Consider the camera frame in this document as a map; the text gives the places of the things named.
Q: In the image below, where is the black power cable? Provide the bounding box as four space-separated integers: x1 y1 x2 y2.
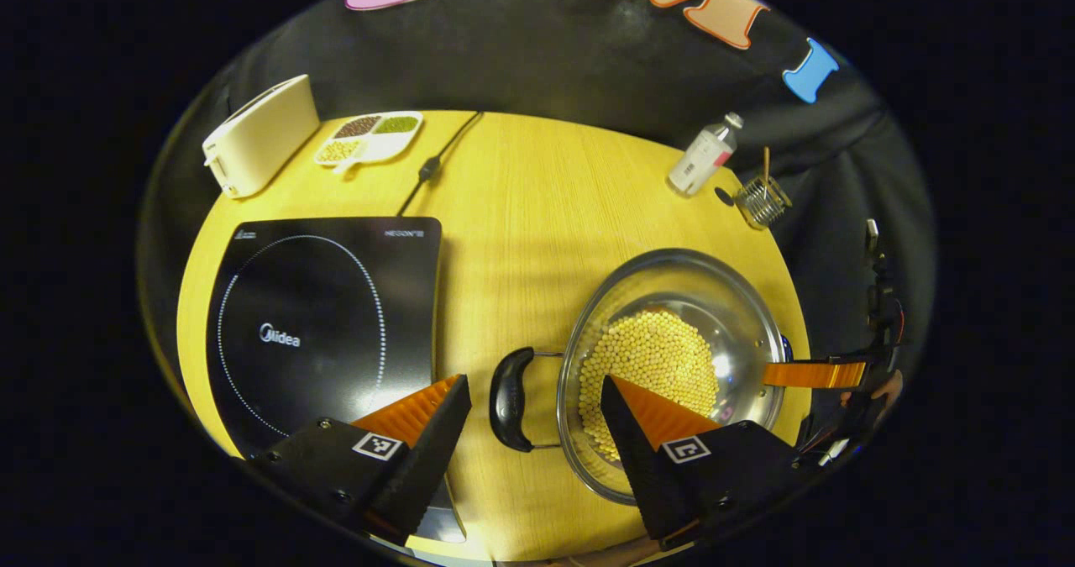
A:
396 111 485 218

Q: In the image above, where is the clear glass cup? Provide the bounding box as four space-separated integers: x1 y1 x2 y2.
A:
735 174 793 231

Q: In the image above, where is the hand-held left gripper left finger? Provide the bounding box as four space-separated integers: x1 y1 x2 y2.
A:
249 374 473 547

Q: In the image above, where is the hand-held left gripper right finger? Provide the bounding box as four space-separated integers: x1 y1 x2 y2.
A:
600 375 820 551

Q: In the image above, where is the white toaster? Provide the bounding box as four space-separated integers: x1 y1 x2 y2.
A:
202 74 321 199

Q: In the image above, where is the stainless steel pot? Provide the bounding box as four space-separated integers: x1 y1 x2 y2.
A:
489 248 794 505

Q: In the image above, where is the pile of yellow soybeans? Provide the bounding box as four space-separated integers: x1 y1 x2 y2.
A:
577 309 721 463

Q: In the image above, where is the white divided dish with beans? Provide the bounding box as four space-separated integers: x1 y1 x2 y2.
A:
314 111 424 173

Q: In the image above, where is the small clear bottle white label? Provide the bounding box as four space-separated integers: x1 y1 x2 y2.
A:
668 112 745 197

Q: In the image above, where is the black induction cooktop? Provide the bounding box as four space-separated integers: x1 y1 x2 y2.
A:
206 217 467 544

